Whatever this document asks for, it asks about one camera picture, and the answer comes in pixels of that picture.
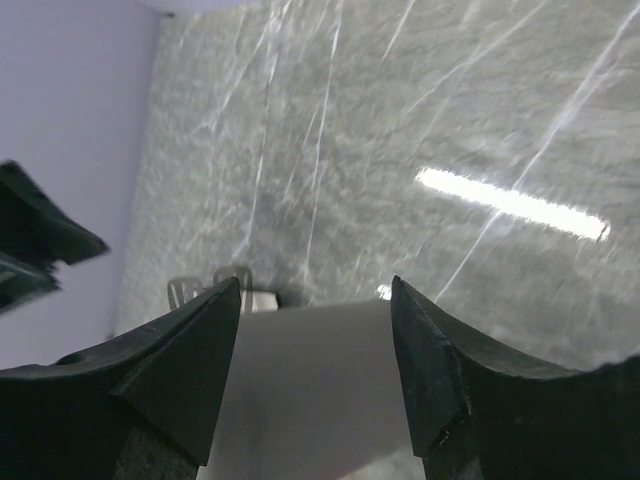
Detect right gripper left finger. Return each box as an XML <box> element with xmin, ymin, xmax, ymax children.
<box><xmin>1</xmin><ymin>278</ymin><xmax>241</xmax><ymax>480</ymax></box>

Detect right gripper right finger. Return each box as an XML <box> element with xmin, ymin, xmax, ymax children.
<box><xmin>390</xmin><ymin>278</ymin><xmax>639</xmax><ymax>479</ymax></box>

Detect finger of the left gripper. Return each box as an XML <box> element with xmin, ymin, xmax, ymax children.
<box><xmin>1</xmin><ymin>253</ymin><xmax>60</xmax><ymax>314</ymax></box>
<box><xmin>1</xmin><ymin>160</ymin><xmax>109</xmax><ymax>265</ymax></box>

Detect metal tongs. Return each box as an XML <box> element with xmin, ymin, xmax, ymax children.
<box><xmin>167</xmin><ymin>265</ymin><xmax>255</xmax><ymax>313</ymax></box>

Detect grey cylindrical container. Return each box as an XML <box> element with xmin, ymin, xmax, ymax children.
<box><xmin>199</xmin><ymin>299</ymin><xmax>424</xmax><ymax>480</ymax></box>

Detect white square plate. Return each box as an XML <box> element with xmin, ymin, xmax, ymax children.
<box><xmin>241</xmin><ymin>289</ymin><xmax>280</xmax><ymax>314</ymax></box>

